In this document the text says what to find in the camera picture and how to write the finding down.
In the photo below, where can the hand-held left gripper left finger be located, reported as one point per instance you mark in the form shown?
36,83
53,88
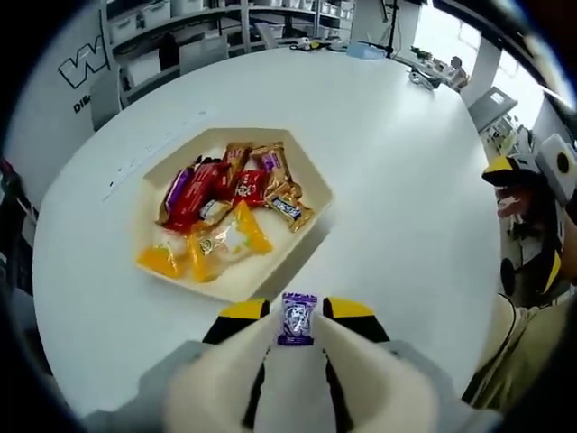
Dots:
245,307

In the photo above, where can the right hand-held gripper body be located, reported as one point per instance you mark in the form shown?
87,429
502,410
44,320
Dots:
547,151

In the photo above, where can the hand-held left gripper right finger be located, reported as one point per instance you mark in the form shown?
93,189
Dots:
347,306

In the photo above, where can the small purple food packet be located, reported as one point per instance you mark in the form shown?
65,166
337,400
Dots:
297,320

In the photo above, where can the cream hexagonal container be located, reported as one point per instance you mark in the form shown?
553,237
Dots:
270,261

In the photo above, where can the yellow food packet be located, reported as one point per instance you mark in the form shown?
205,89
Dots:
230,239
160,259

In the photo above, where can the small white gold food packet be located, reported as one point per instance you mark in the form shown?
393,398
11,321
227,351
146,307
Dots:
213,210

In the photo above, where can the gold blue-label food packet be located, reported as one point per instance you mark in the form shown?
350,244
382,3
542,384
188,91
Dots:
288,208

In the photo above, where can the gold pink-label food packet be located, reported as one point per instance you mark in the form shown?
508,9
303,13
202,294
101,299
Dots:
235,155

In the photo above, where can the black food packet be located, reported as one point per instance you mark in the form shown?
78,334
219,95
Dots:
204,160

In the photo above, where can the person's right hand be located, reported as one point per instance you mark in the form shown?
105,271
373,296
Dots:
518,200

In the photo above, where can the white black headset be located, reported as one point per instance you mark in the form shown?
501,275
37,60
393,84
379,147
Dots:
424,80

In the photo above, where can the black tripod stand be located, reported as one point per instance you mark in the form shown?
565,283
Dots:
392,27

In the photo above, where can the light blue box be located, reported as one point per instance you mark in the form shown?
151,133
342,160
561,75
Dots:
365,49

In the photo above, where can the white yellow device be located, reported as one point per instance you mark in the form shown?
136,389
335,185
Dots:
307,43

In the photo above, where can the large white storage box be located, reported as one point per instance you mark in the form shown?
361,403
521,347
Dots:
142,67

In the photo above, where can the grey metal shelving rack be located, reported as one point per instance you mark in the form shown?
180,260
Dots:
245,22

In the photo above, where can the white storage bins group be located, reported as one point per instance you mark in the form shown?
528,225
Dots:
128,28

